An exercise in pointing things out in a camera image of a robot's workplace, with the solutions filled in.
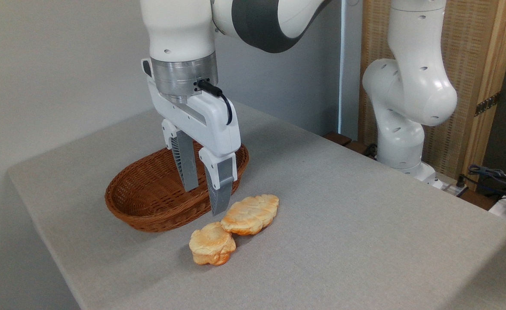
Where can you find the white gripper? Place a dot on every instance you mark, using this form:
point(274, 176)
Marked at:
point(214, 125)

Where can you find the long braided bread loaf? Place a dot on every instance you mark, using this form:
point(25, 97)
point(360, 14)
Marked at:
point(251, 214)

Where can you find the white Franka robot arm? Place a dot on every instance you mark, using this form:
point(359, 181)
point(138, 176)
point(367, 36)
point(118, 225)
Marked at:
point(408, 86)

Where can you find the round flower-shaped bread roll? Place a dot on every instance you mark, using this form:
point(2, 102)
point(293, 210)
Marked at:
point(212, 244)

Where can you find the brown wicker basket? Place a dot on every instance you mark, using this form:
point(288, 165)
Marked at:
point(149, 206)

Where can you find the brass hinge on screen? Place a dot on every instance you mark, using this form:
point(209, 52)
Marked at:
point(487, 103)

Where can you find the woven screen with wooden frame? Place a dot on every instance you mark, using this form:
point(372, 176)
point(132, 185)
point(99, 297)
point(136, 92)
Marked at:
point(464, 51)

